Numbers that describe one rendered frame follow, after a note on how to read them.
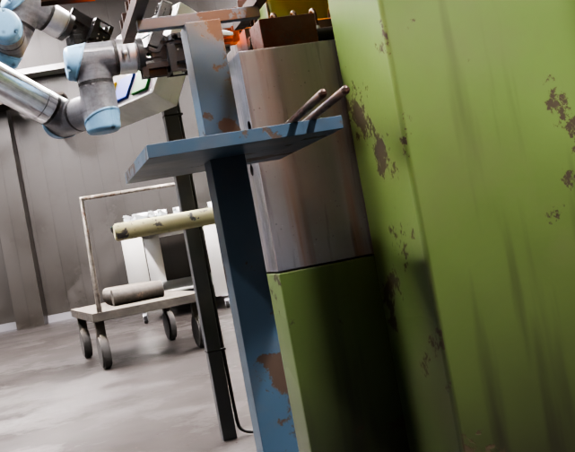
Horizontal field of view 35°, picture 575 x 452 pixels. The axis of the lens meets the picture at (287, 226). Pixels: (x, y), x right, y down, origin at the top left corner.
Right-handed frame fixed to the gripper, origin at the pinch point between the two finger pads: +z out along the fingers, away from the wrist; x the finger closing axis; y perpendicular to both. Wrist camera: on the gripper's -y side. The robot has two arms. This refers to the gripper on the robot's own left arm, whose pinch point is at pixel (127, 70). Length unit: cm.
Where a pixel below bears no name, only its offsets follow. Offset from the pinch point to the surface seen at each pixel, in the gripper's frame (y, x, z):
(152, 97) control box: -5.6, -4.4, 6.8
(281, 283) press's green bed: -58, -64, 17
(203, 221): -33.1, -11.3, 27.3
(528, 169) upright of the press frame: -33, -106, 34
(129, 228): -40.4, -3.5, 11.8
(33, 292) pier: 92, 735, 295
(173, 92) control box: -2.7, -7.0, 11.1
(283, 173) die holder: -38, -66, 9
